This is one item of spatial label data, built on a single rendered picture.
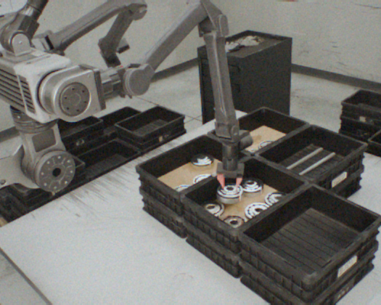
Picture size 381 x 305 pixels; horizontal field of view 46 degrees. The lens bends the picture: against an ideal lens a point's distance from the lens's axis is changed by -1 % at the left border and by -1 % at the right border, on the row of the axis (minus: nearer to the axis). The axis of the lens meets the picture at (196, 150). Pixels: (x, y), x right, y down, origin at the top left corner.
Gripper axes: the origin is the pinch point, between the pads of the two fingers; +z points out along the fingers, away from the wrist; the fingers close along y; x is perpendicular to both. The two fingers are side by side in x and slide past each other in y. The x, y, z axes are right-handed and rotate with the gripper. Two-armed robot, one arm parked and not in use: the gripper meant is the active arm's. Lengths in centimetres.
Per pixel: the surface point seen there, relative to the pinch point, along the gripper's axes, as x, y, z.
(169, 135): -120, 47, 40
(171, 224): 3.0, 23.4, 17.1
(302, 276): 48, -23, -3
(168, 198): 3.7, 23.9, 3.8
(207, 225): 19.6, 7.1, 3.4
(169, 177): -17.5, 27.3, 7.7
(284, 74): -198, -32, 24
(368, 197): -22, -59, 17
